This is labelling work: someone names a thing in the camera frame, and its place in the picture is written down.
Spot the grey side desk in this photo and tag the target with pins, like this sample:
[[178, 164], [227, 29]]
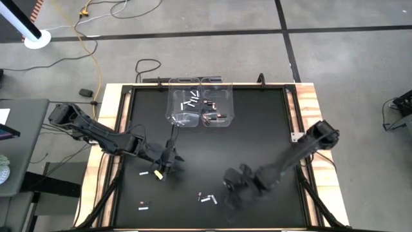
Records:
[[22, 161]]

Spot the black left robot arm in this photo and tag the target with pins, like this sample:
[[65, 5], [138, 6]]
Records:
[[96, 132]]

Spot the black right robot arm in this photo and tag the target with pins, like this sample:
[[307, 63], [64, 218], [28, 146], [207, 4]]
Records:
[[309, 141]]

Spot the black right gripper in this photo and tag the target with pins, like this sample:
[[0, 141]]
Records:
[[239, 180]]

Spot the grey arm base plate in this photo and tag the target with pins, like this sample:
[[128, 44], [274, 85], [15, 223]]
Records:
[[296, 137]]

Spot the white black pole stand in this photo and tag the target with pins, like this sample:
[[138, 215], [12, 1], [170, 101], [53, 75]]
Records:
[[37, 41]]

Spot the black table mat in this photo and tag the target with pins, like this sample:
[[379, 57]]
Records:
[[257, 145]]

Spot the orange striped panel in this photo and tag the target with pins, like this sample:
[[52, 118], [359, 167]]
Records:
[[38, 8]]

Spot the white patterned object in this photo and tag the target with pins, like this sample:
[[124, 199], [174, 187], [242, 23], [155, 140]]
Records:
[[3, 170]]

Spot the white paper sheet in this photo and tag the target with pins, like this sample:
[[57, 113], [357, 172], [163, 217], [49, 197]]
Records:
[[4, 116]]

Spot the dark tablet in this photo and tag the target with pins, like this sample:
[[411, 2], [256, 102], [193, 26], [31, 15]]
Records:
[[8, 132]]

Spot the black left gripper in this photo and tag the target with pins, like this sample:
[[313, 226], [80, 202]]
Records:
[[157, 156]]

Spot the black desk foot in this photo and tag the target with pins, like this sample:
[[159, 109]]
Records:
[[48, 185]]

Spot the black power adapter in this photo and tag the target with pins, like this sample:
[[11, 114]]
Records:
[[86, 93]]

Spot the black floor device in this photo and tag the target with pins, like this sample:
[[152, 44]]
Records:
[[404, 103]]

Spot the clear plastic bin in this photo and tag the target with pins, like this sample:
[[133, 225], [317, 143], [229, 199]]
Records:
[[227, 96], [174, 96]]

